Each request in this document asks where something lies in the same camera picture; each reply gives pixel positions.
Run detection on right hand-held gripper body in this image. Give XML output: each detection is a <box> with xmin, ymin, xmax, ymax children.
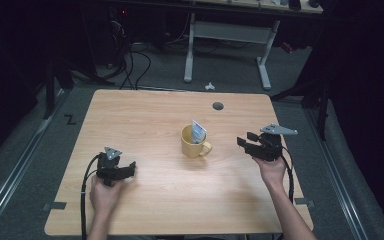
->
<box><xmin>246</xmin><ymin>123</ymin><xmax>299</xmax><ymax>163</ymax></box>

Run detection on black floor cables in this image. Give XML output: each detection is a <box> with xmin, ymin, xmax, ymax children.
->
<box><xmin>108</xmin><ymin>19</ymin><xmax>153</xmax><ymax>90</ymax></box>

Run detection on white-framed desk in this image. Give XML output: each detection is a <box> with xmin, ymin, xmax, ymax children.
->
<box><xmin>183</xmin><ymin>0</ymin><xmax>324</xmax><ymax>91</ymax></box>

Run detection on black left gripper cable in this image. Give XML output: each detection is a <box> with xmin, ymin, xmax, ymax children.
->
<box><xmin>80</xmin><ymin>152</ymin><xmax>102</xmax><ymax>240</ymax></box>

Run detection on person's left hand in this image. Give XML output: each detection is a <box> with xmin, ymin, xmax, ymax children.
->
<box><xmin>89</xmin><ymin>174</ymin><xmax>125</xmax><ymax>215</ymax></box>

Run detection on white tube with blue print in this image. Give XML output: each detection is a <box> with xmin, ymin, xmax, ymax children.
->
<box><xmin>191</xmin><ymin>119</ymin><xmax>208</xmax><ymax>145</ymax></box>

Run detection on yellow mug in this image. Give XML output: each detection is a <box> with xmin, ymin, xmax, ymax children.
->
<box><xmin>180</xmin><ymin>124</ymin><xmax>213</xmax><ymax>159</ymax></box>

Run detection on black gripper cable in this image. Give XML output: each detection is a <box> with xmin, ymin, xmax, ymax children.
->
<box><xmin>280</xmin><ymin>146</ymin><xmax>295</xmax><ymax>205</ymax></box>
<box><xmin>80</xmin><ymin>152</ymin><xmax>102</xmax><ymax>240</ymax></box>

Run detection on person's right hand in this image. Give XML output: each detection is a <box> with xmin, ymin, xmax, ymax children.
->
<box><xmin>253</xmin><ymin>156</ymin><xmax>288</xmax><ymax>189</ymax></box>

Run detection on metal floor rail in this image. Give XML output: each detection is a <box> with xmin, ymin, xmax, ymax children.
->
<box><xmin>0</xmin><ymin>89</ymin><xmax>68</xmax><ymax>231</ymax></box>
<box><xmin>304</xmin><ymin>108</ymin><xmax>369</xmax><ymax>240</ymax></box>

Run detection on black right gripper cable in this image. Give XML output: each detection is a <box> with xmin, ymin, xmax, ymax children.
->
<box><xmin>280</xmin><ymin>146</ymin><xmax>295</xmax><ymax>205</ymax></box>

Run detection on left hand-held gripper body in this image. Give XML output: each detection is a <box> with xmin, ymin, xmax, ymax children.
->
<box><xmin>95</xmin><ymin>146</ymin><xmax>128</xmax><ymax>187</ymax></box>

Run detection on black metal stand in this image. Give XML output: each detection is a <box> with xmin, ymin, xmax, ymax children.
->
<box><xmin>42</xmin><ymin>59</ymin><xmax>75</xmax><ymax>120</ymax></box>
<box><xmin>269</xmin><ymin>76</ymin><xmax>332</xmax><ymax>141</ymax></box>

